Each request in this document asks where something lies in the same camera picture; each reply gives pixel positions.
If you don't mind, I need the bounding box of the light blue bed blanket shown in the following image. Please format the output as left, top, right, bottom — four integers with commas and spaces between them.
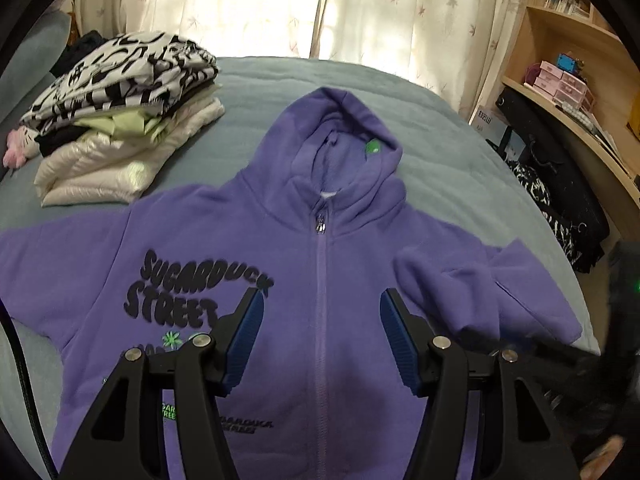
1, 58, 598, 451

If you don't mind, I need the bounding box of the black cable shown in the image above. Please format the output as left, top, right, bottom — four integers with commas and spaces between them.
0, 299, 61, 480

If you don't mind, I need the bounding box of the white cardboard box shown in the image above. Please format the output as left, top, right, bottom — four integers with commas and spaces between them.
471, 106, 526, 162

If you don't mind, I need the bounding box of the grey blue pillow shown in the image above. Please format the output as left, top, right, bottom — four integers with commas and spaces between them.
1, 11, 70, 120

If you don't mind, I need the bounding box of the black white patterned hanging cloth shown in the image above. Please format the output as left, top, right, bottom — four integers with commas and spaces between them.
506, 160, 610, 274

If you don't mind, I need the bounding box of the pink drawer organizer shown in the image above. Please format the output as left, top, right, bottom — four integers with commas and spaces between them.
533, 61, 596, 112

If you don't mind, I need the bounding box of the pink plush toy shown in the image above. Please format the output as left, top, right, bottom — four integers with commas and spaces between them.
2, 126, 40, 169

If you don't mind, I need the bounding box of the purple zip hoodie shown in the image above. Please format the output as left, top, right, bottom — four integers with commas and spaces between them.
1, 88, 582, 479

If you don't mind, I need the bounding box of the small blue box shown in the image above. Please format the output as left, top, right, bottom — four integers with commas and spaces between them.
555, 53, 584, 75

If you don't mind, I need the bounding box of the wooden shelf unit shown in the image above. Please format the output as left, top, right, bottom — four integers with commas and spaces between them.
502, 0, 639, 240

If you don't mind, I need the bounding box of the black white patterned folded garment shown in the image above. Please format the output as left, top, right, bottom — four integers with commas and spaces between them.
20, 32, 218, 136

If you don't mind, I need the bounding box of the white floral curtain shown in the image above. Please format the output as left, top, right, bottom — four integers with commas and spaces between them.
74, 0, 526, 117

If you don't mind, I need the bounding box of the white padded folded jacket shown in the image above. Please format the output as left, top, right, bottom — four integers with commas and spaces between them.
34, 96, 224, 207

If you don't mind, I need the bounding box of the light green folded garment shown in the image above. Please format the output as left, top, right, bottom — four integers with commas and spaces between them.
73, 108, 171, 142

